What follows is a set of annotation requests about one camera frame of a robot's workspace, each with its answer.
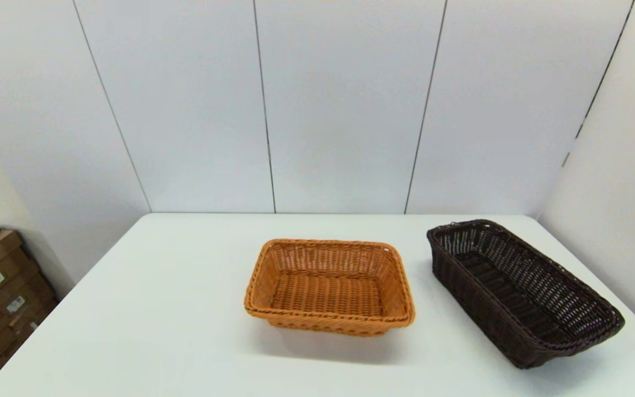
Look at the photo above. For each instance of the orange wicker basket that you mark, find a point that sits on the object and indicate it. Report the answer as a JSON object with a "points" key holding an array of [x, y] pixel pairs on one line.
{"points": [[328, 286]]}

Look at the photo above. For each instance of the dark brown wicker basket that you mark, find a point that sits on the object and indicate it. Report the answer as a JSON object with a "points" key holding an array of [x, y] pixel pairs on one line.
{"points": [[516, 298]]}

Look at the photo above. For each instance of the cardboard box with white label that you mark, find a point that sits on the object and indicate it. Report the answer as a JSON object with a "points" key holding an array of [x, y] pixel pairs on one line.
{"points": [[14, 275], [33, 300]]}

